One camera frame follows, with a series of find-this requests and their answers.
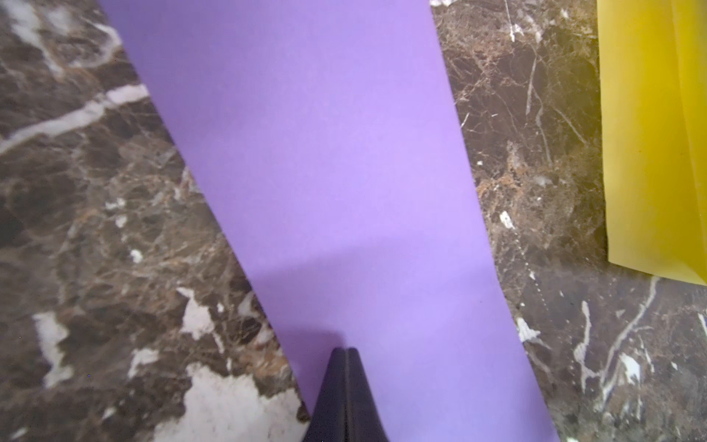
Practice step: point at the purple paper sheet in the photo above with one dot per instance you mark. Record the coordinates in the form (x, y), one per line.
(325, 139)

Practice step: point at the yellow paper sheet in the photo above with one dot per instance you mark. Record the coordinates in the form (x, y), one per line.
(652, 59)

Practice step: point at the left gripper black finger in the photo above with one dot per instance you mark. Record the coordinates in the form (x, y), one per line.
(345, 410)

